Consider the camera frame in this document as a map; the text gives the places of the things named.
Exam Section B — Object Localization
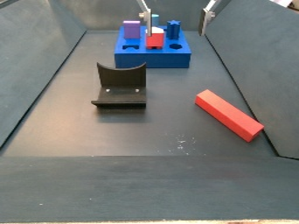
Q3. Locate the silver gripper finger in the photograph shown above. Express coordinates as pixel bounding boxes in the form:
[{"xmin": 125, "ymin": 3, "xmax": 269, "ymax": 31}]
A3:
[
  {"xmin": 198, "ymin": 0, "xmax": 220, "ymax": 36},
  {"xmin": 136, "ymin": 0, "xmax": 152, "ymax": 36}
]

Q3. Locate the long red rectangular block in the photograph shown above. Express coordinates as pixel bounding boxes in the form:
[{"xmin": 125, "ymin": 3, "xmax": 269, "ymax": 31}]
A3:
[{"xmin": 194, "ymin": 89, "xmax": 264, "ymax": 142}]

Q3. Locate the blue shape sorter board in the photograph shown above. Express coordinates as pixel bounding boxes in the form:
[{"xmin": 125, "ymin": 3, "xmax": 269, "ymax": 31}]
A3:
[{"xmin": 114, "ymin": 26, "xmax": 192, "ymax": 68}]

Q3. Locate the black curved fixture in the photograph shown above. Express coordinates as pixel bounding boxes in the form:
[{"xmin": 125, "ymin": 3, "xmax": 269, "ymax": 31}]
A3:
[{"xmin": 90, "ymin": 64, "xmax": 146, "ymax": 108}]

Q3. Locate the light blue cylinder block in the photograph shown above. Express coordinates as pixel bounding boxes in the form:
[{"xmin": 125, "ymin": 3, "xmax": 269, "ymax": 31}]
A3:
[{"xmin": 152, "ymin": 14, "xmax": 158, "ymax": 27}]

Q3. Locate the purple rectangular block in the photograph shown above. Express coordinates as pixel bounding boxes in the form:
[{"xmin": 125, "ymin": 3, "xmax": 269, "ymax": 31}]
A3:
[{"xmin": 122, "ymin": 20, "xmax": 140, "ymax": 39}]

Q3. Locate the dark blue star block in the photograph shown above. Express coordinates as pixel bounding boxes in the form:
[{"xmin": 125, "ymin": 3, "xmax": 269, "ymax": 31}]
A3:
[{"xmin": 166, "ymin": 20, "xmax": 181, "ymax": 39}]

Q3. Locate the red white-topped triangular block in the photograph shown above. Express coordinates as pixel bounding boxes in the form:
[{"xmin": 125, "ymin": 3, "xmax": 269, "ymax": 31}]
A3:
[{"xmin": 145, "ymin": 27, "xmax": 164, "ymax": 49}]

